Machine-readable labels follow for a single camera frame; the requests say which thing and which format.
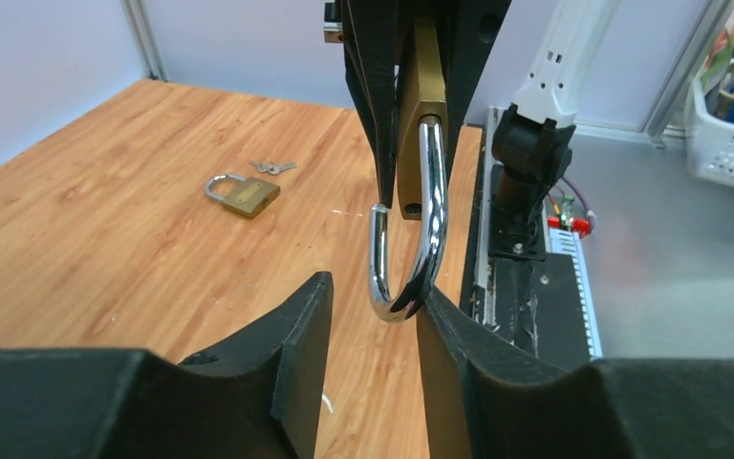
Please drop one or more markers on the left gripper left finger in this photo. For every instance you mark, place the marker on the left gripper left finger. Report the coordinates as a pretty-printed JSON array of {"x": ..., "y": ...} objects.
[{"x": 255, "y": 394}]

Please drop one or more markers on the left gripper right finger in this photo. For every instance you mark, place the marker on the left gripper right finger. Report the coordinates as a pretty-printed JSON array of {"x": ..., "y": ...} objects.
[{"x": 485, "y": 398}]

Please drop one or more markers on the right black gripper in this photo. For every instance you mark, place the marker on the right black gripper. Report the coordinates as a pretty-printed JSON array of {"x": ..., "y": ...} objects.
[{"x": 370, "y": 32}]

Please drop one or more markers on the brass padlock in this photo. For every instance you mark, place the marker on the brass padlock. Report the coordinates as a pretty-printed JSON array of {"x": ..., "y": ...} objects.
[
  {"x": 249, "y": 198},
  {"x": 421, "y": 177}
]

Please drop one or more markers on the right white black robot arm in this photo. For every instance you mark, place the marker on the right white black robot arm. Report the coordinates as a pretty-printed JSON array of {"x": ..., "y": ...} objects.
[{"x": 550, "y": 91}]

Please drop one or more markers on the silver key bunch on wood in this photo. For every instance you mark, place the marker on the silver key bunch on wood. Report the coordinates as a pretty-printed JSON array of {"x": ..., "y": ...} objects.
[{"x": 271, "y": 168}]

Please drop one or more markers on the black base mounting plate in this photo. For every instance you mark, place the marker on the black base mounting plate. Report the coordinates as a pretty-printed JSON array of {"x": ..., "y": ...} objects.
[{"x": 525, "y": 274}]

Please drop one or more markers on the white basket with blue items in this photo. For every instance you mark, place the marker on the white basket with blue items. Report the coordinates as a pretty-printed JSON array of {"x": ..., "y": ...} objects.
[{"x": 731, "y": 126}]

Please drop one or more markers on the aluminium frame rail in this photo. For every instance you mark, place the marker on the aluminium frame rail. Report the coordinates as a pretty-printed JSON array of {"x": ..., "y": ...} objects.
[{"x": 145, "y": 38}]

